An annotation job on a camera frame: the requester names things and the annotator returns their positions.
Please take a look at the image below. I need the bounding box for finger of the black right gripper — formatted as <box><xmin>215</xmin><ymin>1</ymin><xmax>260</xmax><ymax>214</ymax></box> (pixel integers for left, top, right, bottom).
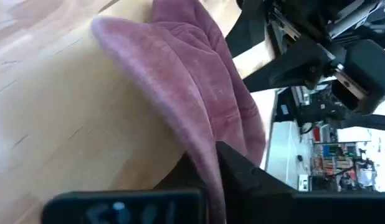
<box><xmin>242</xmin><ymin>39</ymin><xmax>329</xmax><ymax>93</ymax></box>
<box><xmin>224</xmin><ymin>0</ymin><xmax>276</xmax><ymax>58</ymax></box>

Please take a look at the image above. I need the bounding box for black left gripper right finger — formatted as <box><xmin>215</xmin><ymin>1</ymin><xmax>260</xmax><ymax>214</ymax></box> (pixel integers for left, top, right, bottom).
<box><xmin>215</xmin><ymin>141</ymin><xmax>385</xmax><ymax>224</ymax></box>

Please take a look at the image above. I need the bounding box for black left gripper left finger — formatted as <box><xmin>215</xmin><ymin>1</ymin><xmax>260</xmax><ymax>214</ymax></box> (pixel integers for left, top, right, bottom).
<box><xmin>41</xmin><ymin>151</ymin><xmax>209</xmax><ymax>224</ymax></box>

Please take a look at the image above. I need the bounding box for maroon fleece hat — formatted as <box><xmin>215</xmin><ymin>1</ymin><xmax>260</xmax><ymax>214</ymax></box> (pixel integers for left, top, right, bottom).
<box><xmin>90</xmin><ymin>0</ymin><xmax>267</xmax><ymax>224</ymax></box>

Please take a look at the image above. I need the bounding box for small white box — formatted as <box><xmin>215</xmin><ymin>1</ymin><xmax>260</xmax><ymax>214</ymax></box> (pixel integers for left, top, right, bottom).
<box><xmin>298</xmin><ymin>174</ymin><xmax>310</xmax><ymax>192</ymax></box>

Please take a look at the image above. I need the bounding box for cluttered storage shelf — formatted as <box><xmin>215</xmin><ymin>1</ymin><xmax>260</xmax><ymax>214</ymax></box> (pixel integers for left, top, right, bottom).
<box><xmin>310</xmin><ymin>140</ymin><xmax>378</xmax><ymax>192</ymax></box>

